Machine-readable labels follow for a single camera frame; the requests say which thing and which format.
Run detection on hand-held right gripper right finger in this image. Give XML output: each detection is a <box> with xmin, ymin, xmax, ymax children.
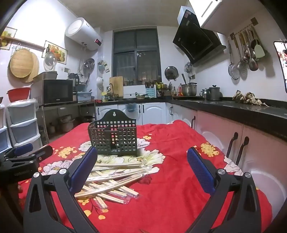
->
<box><xmin>187</xmin><ymin>147</ymin><xmax>273</xmax><ymax>233</ymax></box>

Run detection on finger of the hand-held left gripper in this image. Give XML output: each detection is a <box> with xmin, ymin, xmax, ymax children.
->
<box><xmin>6</xmin><ymin>145</ymin><xmax>54</xmax><ymax>167</ymax></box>
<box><xmin>0</xmin><ymin>143</ymin><xmax>34</xmax><ymax>160</ymax></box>

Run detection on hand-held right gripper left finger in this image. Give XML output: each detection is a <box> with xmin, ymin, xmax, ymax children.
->
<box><xmin>23</xmin><ymin>146</ymin><xmax>99</xmax><ymax>233</ymax></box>

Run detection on pile of chopsticks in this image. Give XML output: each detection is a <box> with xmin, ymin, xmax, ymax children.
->
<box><xmin>75</xmin><ymin>160</ymin><xmax>149</xmax><ymax>213</ymax></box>

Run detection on black plastic utensil basket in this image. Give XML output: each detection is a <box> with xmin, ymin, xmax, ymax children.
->
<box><xmin>88</xmin><ymin>109</ymin><xmax>138</xmax><ymax>156</ymax></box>

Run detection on red floral tablecloth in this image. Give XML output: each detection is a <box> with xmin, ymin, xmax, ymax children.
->
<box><xmin>19</xmin><ymin>120</ymin><xmax>273</xmax><ymax>233</ymax></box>

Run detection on plastic drawer unit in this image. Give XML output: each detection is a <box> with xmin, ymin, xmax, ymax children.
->
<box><xmin>6</xmin><ymin>100</ymin><xmax>43</xmax><ymax>149</ymax></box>

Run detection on old metal pot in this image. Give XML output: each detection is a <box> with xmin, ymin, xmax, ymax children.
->
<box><xmin>59</xmin><ymin>114</ymin><xmax>75</xmax><ymax>132</ymax></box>

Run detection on metal storage rack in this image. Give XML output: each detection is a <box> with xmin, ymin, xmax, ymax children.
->
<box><xmin>37</xmin><ymin>101</ymin><xmax>97</xmax><ymax>144</ymax></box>

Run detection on red plastic basin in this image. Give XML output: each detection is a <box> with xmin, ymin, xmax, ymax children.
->
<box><xmin>7</xmin><ymin>87</ymin><xmax>31</xmax><ymax>102</ymax></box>

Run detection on black microwave oven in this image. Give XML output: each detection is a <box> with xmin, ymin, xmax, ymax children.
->
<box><xmin>30</xmin><ymin>79</ymin><xmax>74</xmax><ymax>106</ymax></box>

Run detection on pink kitchen cabinets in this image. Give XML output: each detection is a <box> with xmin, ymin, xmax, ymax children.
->
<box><xmin>193</xmin><ymin>110</ymin><xmax>287</xmax><ymax>215</ymax></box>

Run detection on blue plastic container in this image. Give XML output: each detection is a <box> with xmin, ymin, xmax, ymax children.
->
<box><xmin>77</xmin><ymin>91</ymin><xmax>93</xmax><ymax>102</ymax></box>

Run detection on white kitchen cabinets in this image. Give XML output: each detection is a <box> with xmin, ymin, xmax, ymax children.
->
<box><xmin>95</xmin><ymin>102</ymin><xmax>198</xmax><ymax>129</ymax></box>

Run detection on black kitchen countertop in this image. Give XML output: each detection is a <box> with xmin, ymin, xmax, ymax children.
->
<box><xmin>95</xmin><ymin>96</ymin><xmax>287</xmax><ymax>141</ymax></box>

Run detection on cardboard box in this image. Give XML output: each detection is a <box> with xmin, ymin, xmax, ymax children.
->
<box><xmin>33</xmin><ymin>71</ymin><xmax>58</xmax><ymax>82</ymax></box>

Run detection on grey metal canister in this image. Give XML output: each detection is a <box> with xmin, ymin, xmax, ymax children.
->
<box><xmin>207</xmin><ymin>85</ymin><xmax>223</xmax><ymax>100</ymax></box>

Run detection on steel stockpot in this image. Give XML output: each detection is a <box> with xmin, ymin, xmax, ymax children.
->
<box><xmin>181</xmin><ymin>82</ymin><xmax>198</xmax><ymax>97</ymax></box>

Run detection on blender jug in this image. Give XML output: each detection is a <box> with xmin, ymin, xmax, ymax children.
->
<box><xmin>67</xmin><ymin>73</ymin><xmax>80</xmax><ymax>87</ymax></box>

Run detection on kitchen faucet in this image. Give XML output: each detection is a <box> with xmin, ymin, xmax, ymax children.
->
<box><xmin>105</xmin><ymin>83</ymin><xmax>117</xmax><ymax>100</ymax></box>

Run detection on round wooden board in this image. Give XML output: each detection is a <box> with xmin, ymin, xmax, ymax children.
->
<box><xmin>22</xmin><ymin>53</ymin><xmax>40</xmax><ymax>83</ymax></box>

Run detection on pile of dried roots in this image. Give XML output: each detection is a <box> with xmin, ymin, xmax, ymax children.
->
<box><xmin>232</xmin><ymin>90</ymin><xmax>266</xmax><ymax>106</ymax></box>

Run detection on round bamboo tray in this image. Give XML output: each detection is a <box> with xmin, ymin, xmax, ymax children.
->
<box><xmin>9</xmin><ymin>49</ymin><xmax>34</xmax><ymax>78</ymax></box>

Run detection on rectangular wooden cutting board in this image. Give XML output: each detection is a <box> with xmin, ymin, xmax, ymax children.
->
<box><xmin>109</xmin><ymin>76</ymin><xmax>124</xmax><ymax>98</ymax></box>

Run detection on glass pot lid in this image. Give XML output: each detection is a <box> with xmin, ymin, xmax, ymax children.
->
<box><xmin>44</xmin><ymin>51</ymin><xmax>57</xmax><ymax>71</ymax></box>

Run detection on white countertop box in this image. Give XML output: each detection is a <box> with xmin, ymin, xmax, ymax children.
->
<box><xmin>123</xmin><ymin>85</ymin><xmax>148</xmax><ymax>99</ymax></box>

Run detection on hanging steel lid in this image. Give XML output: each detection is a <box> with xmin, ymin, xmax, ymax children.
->
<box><xmin>83</xmin><ymin>58</ymin><xmax>96</xmax><ymax>74</ymax></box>

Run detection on dark hanging pot lid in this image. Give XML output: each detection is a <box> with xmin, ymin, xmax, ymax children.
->
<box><xmin>164</xmin><ymin>66</ymin><xmax>179</xmax><ymax>81</ymax></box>

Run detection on hanging slotted skimmer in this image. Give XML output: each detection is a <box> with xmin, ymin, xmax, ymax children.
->
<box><xmin>235</xmin><ymin>34</ymin><xmax>248</xmax><ymax>78</ymax></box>

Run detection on hanging steel ladle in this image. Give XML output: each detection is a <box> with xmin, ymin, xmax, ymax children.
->
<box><xmin>243</xmin><ymin>29</ymin><xmax>259</xmax><ymax>72</ymax></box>

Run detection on black range hood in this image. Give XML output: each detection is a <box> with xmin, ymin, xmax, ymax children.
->
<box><xmin>172</xmin><ymin>6</ymin><xmax>227</xmax><ymax>67</ymax></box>

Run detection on white water heater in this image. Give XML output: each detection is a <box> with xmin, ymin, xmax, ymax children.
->
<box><xmin>65</xmin><ymin>17</ymin><xmax>103</xmax><ymax>51</ymax></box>

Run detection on smartphone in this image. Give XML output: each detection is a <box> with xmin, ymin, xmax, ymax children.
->
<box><xmin>274</xmin><ymin>40</ymin><xmax>287</xmax><ymax>93</ymax></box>

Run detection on hanging green spatula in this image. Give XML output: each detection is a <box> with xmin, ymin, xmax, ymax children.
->
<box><xmin>251</xmin><ymin>26</ymin><xmax>265</xmax><ymax>59</ymax></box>

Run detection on dark framed window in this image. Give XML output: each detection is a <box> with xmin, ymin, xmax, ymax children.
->
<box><xmin>112</xmin><ymin>29</ymin><xmax>162</xmax><ymax>85</ymax></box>

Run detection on fruit wall poster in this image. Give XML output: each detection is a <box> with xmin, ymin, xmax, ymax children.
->
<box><xmin>0</xmin><ymin>27</ymin><xmax>18</xmax><ymax>50</ymax></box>
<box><xmin>44</xmin><ymin>40</ymin><xmax>68</xmax><ymax>65</ymax></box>

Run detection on wooden wall shelf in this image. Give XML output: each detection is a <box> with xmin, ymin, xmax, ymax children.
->
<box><xmin>0</xmin><ymin>36</ymin><xmax>46</xmax><ymax>50</ymax></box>

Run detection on white wall cabinet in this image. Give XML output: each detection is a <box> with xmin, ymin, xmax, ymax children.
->
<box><xmin>188</xmin><ymin>0</ymin><xmax>222</xmax><ymax>27</ymax></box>

